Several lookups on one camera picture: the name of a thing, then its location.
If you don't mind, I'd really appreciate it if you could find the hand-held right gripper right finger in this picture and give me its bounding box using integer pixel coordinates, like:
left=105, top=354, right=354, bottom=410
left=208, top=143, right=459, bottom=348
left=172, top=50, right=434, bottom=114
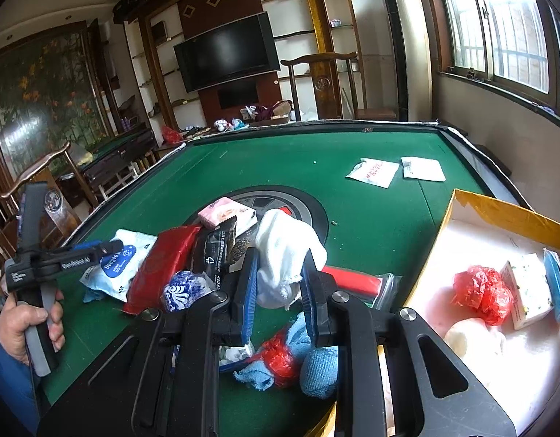
left=300, top=248, right=517, bottom=437

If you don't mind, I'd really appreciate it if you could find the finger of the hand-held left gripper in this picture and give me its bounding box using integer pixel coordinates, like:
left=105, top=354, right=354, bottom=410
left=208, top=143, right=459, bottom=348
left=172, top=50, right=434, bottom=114
left=57, top=239, right=125, bottom=274

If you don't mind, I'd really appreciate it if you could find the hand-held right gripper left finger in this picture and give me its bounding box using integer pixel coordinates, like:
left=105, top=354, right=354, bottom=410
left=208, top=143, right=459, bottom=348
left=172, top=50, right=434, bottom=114
left=36, top=247, right=262, bottom=437

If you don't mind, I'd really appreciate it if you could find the white and blue wipes pack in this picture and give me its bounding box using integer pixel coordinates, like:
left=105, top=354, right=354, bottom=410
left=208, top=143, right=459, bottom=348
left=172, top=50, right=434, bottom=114
left=80, top=229, right=159, bottom=302

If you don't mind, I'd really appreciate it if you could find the black packet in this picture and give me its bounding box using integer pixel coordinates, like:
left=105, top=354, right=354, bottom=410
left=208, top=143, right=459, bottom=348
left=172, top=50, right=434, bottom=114
left=191, top=216, right=237, bottom=283

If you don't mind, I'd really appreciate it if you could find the white cloth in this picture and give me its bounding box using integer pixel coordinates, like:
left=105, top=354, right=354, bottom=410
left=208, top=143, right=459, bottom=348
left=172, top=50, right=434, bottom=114
left=255, top=208, right=328, bottom=309

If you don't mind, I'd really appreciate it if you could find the yellow cardboard box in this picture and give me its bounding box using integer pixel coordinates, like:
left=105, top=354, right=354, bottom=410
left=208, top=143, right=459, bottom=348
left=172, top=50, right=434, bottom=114
left=314, top=189, right=560, bottom=437

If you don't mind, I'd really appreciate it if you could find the person's left forearm blue sleeve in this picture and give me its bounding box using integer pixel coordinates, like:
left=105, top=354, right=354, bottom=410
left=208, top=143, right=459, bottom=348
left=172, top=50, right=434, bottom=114
left=0, top=337, right=40, bottom=437

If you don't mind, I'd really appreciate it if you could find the red soft packet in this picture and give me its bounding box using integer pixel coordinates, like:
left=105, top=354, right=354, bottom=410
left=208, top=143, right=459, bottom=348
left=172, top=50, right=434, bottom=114
left=124, top=225, right=201, bottom=316

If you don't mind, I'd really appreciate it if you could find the white soft ball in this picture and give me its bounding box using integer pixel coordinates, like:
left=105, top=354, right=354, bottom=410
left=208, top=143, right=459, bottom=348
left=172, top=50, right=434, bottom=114
left=444, top=318, right=508, bottom=365

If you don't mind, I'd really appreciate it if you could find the person's left hand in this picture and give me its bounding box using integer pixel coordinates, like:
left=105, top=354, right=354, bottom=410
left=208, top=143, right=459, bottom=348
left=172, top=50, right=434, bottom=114
left=0, top=289, right=66, bottom=367

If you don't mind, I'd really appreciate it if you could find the blue cloth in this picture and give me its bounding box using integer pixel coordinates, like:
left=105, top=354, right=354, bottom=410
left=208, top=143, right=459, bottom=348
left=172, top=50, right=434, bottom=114
left=284, top=314, right=310, bottom=360
left=234, top=359, right=276, bottom=392
left=300, top=346, right=339, bottom=399

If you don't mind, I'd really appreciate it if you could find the red item in zip bag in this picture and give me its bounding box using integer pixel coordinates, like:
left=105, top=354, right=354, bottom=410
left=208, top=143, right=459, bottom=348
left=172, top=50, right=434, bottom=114
left=323, top=268, right=401, bottom=310

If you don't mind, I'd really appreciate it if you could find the white printed packet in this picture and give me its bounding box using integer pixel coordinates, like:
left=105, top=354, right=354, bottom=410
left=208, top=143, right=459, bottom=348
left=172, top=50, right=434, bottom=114
left=218, top=343, right=255, bottom=374

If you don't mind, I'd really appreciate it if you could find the blue and white patterned pack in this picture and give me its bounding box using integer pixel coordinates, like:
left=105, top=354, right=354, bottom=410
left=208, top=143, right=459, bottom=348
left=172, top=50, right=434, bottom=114
left=162, top=271, right=217, bottom=312

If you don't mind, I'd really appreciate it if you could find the crumpled red plastic bag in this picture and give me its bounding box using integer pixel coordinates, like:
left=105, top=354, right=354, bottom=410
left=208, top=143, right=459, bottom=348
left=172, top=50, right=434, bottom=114
left=452, top=265, right=515, bottom=326
left=259, top=330, right=301, bottom=387

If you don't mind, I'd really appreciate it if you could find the pink tissue pack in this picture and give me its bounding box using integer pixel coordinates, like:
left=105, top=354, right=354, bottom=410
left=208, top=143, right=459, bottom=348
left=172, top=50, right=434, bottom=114
left=198, top=197, right=258, bottom=229

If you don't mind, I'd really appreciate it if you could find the round table control panel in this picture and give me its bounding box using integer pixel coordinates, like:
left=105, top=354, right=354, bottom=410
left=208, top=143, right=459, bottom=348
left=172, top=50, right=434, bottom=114
left=207, top=185, right=328, bottom=256

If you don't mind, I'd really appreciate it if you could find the dark wooden side table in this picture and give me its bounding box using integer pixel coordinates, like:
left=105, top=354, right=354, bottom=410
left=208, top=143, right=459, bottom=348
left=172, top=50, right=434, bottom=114
left=82, top=127, right=158, bottom=192

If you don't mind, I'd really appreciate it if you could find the white packet with red print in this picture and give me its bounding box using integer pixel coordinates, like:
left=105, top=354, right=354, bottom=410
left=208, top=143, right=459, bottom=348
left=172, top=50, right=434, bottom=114
left=345, top=158, right=400, bottom=189

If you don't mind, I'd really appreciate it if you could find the plain white packet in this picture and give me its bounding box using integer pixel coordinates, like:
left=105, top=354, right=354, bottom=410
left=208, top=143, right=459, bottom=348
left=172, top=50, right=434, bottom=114
left=401, top=156, right=446, bottom=182

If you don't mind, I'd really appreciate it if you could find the purple cloth pile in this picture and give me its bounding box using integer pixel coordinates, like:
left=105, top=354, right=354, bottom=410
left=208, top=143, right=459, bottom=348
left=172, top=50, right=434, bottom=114
left=241, top=100, right=294, bottom=123

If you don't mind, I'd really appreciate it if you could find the white speckled tissue pack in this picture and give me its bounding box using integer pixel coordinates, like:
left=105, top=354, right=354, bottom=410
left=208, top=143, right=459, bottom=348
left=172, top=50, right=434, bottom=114
left=500, top=253, right=556, bottom=331

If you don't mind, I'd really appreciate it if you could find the wooden chair with carved emblem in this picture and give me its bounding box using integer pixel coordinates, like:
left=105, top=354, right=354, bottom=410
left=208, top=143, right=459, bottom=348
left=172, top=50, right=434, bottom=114
left=280, top=52, right=359, bottom=121

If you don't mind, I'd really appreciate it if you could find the black flat television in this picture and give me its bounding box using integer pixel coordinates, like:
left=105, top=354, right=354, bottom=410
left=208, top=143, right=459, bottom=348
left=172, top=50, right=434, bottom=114
left=173, top=11, right=281, bottom=94

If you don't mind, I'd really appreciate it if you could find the standing air conditioner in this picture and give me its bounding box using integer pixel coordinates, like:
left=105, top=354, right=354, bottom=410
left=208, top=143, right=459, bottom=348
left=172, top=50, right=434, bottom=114
left=377, top=0, right=437, bottom=122

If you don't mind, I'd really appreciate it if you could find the wooden armchair with curved rail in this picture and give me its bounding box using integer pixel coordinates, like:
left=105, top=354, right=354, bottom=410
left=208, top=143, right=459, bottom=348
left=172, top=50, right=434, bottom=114
left=0, top=142, right=101, bottom=247

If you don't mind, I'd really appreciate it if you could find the floral wall painting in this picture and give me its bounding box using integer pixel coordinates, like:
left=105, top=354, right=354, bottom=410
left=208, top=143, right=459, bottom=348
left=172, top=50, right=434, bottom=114
left=0, top=27, right=112, bottom=178

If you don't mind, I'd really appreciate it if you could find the window with metal frame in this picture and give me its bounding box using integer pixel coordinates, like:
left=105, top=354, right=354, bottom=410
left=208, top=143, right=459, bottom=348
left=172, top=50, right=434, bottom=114
left=432, top=0, right=560, bottom=123

